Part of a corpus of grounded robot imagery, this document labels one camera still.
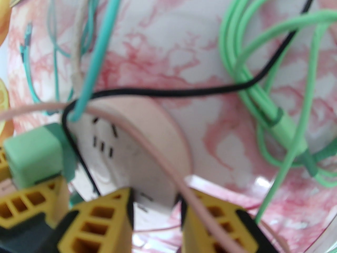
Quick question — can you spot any dark teal multi-head cable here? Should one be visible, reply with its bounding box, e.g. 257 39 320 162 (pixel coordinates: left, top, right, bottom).
20 0 98 115

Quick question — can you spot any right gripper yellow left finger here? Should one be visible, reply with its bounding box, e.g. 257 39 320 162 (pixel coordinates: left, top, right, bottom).
57 187 135 253

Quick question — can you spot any beige braided cable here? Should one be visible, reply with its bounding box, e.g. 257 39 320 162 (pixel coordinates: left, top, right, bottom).
71 0 100 95

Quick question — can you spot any thin black cable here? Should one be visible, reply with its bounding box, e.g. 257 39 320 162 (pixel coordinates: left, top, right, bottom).
61 0 337 196

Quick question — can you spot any small white pink socket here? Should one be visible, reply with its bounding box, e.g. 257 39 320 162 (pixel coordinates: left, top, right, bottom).
67 99 194 213

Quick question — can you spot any mint green charger plug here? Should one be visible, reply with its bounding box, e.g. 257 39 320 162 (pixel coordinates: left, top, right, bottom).
4 123 77 188

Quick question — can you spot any light green cable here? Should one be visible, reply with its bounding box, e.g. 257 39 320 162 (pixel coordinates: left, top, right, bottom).
219 0 337 222

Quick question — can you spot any pink multi-head charging cable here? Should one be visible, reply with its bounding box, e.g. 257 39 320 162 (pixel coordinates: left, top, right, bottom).
0 102 290 253

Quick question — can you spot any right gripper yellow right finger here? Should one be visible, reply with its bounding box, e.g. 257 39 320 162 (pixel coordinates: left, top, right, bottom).
181 188 278 253

